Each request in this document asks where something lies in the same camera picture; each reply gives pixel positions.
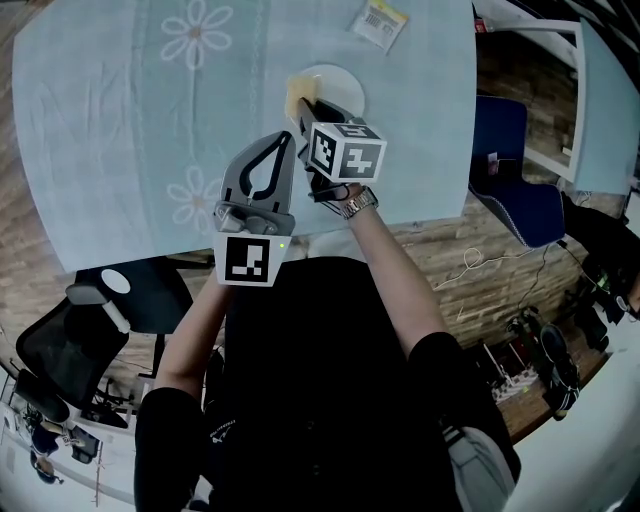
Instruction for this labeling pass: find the white plate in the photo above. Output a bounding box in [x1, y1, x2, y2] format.
[287, 63, 366, 121]

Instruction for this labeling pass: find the grey shoulder bag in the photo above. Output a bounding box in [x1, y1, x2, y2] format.
[442, 422, 517, 512]

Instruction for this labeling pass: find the black striped backpack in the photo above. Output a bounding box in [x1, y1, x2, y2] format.
[538, 322, 583, 422]

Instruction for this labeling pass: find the person's left forearm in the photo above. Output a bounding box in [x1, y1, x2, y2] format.
[154, 277, 236, 397]

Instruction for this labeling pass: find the blue chair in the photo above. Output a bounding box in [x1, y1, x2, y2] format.
[468, 94, 567, 250]

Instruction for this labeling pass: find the clear packet with yellow label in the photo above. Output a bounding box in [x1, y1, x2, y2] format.
[348, 0, 410, 54]

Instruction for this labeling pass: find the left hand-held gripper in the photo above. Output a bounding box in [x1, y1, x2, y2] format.
[211, 130, 297, 289]

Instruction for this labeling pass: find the light blue topped white table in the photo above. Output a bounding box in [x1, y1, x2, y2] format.
[474, 9, 635, 197]

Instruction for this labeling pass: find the person's right hand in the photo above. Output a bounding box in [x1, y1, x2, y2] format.
[341, 182, 374, 204]

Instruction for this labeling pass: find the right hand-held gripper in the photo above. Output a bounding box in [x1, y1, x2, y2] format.
[298, 97, 389, 202]

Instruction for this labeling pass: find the yellow sponge piece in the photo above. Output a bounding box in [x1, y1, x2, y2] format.
[283, 73, 324, 121]

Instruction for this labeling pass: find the silver wristwatch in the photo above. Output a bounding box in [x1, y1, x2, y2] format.
[339, 185, 380, 221]

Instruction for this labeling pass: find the white floor cable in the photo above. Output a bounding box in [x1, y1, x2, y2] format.
[431, 246, 544, 293]

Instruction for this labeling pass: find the black cable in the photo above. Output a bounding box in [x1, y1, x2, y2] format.
[308, 182, 352, 205]

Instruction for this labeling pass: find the person's black shirt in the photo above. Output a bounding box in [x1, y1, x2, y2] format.
[133, 255, 522, 512]

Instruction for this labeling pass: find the light blue flowered tablecloth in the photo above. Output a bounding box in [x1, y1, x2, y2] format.
[12, 0, 479, 274]

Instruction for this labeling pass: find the black office chair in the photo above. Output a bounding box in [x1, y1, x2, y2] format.
[14, 262, 195, 431]

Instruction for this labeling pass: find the person's right forearm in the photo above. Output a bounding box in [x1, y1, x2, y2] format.
[346, 204, 450, 362]

